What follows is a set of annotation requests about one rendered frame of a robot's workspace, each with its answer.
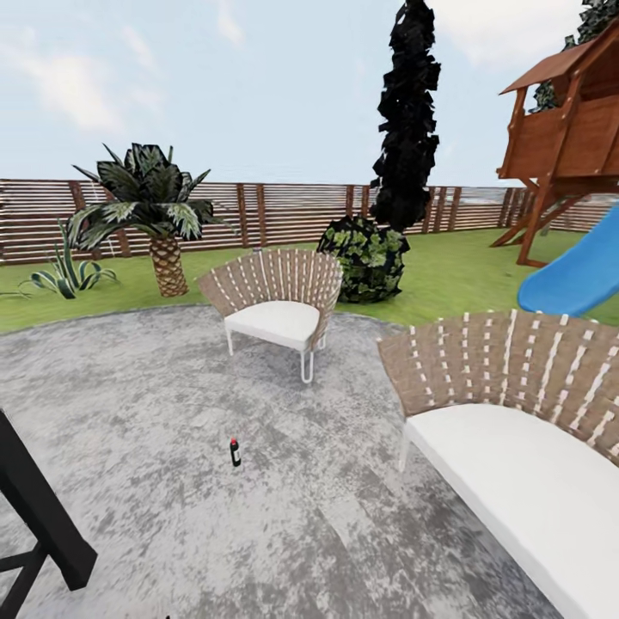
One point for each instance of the garden chair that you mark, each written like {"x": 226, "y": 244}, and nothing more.
{"x": 550, "y": 500}
{"x": 282, "y": 296}

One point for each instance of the charcoal grill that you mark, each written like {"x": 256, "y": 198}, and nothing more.
{"x": 28, "y": 491}

